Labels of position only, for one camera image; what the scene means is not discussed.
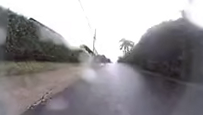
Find utility pole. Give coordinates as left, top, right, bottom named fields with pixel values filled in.
left=91, top=28, right=98, bottom=57

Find palm tree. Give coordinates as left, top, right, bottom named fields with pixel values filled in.
left=118, top=37, right=136, bottom=59

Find wet grey asphalt road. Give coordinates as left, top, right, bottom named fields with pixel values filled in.
left=18, top=57, right=203, bottom=115

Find row of dark trees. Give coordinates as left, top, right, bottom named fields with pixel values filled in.
left=115, top=13, right=203, bottom=87

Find grass verge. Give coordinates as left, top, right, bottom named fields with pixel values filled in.
left=0, top=58, right=77, bottom=82

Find pale dirt roadside strip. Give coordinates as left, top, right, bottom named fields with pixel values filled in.
left=0, top=60, right=90, bottom=115

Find overhead wires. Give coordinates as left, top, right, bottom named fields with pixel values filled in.
left=73, top=0, right=94, bottom=31

